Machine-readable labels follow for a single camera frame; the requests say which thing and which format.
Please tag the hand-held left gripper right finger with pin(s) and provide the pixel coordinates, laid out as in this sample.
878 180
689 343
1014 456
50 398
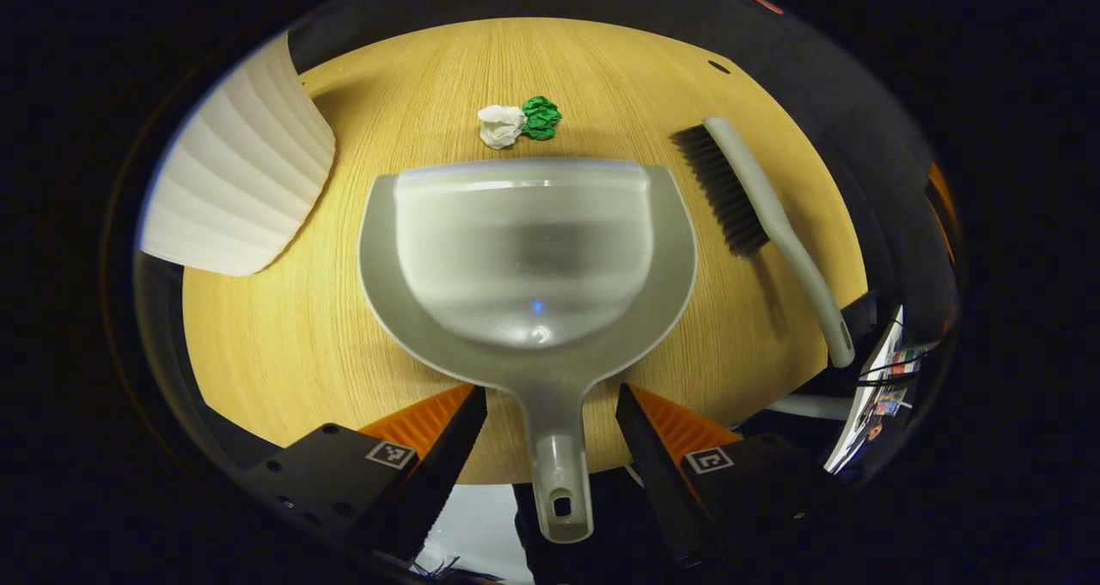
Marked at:
657 482

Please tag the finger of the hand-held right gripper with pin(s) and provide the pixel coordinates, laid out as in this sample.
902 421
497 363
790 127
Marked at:
944 203

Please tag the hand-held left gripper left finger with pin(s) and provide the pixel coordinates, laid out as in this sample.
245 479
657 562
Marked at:
438 482

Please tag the small grey broom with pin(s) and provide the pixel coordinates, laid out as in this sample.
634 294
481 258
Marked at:
773 216

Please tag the grey plastic dustpan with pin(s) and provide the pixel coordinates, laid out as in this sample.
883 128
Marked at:
524 250

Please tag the white ribbed garbage bin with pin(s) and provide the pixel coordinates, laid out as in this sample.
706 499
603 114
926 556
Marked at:
232 190

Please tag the white paper ball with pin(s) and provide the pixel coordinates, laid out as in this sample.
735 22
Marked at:
501 126

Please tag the green paper ball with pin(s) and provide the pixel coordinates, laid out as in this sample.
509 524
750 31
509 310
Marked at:
541 118

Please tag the wooden desktop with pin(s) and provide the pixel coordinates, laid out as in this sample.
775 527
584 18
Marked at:
344 327

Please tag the white bar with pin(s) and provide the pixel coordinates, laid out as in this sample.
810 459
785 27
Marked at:
808 407

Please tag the black backdrop cloth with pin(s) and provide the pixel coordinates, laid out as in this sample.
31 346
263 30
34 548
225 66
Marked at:
816 78

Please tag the white side table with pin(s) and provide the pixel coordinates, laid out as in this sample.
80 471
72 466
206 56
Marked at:
872 379

